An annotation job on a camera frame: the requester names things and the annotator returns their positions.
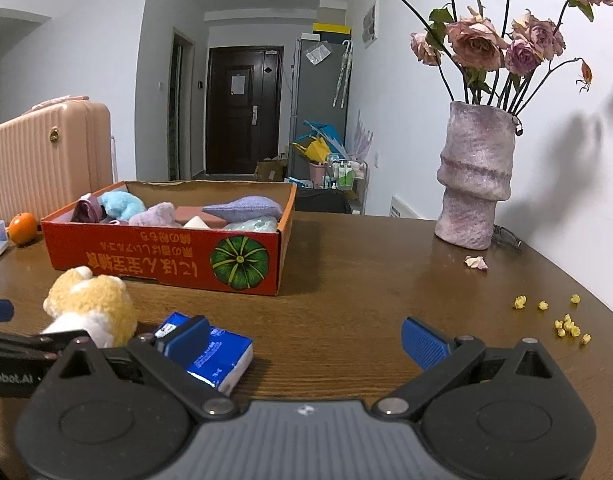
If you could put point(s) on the white and yellow plush sheep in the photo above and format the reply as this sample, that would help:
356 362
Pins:
96 300

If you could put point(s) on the purple ceramic vase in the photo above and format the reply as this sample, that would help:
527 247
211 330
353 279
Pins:
474 175

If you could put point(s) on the purple satin scrunchie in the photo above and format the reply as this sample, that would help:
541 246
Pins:
89 210

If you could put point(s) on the purple coral decoration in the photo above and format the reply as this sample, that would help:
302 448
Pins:
364 140

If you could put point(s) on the red cardboard box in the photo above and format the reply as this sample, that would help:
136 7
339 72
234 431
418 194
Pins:
151 260

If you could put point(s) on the black eyeglasses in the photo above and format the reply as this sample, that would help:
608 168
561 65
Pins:
506 237

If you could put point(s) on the dried pink roses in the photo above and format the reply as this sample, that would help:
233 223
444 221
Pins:
479 42

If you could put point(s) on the light blue plush toy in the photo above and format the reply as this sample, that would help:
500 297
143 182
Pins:
121 205

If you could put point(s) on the pink bucket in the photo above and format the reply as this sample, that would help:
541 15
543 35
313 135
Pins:
317 172

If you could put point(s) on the small cart with bottles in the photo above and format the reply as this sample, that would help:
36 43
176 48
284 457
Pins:
346 175

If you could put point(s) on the white paper notice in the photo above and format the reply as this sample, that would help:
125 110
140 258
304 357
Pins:
238 85

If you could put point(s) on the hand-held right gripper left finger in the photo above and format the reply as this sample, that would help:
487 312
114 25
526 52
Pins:
189 337

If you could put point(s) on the white low wall unit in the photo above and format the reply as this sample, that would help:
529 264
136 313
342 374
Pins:
404 206

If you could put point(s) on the dark wooden door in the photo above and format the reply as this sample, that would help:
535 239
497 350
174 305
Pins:
241 130

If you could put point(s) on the white folded umbrella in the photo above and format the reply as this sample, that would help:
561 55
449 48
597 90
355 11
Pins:
343 75

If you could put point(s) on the blue and yellow bags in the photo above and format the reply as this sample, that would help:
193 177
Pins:
319 142

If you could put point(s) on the orange fruit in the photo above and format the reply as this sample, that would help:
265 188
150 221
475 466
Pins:
23 228

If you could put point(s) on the brown cardboard box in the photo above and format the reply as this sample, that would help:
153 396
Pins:
271 170

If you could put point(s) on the fallen pink petal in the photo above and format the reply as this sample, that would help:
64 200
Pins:
476 263

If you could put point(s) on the clear plastic pack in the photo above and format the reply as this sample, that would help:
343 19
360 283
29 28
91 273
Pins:
254 226

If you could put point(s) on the clear plastic bag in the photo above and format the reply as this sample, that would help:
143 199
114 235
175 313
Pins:
318 53

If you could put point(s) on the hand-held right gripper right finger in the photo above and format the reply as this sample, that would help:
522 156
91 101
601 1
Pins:
424 345

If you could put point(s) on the blue tissue packet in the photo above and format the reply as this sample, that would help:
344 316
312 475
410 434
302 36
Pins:
226 352

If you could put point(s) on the grey fridge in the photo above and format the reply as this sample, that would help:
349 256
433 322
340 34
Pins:
316 95

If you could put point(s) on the scattered yellow flower bits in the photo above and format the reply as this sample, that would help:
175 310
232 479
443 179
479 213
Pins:
566 327

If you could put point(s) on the pink suitcase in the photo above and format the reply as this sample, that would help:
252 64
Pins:
51 160

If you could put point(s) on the purple linen pouch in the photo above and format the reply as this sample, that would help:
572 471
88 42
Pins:
246 207

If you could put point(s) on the yellow and black box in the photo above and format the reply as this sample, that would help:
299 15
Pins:
331 30

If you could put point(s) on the white square sponge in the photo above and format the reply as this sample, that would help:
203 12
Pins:
196 223

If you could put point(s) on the purple towel headband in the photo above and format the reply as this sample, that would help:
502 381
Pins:
154 215

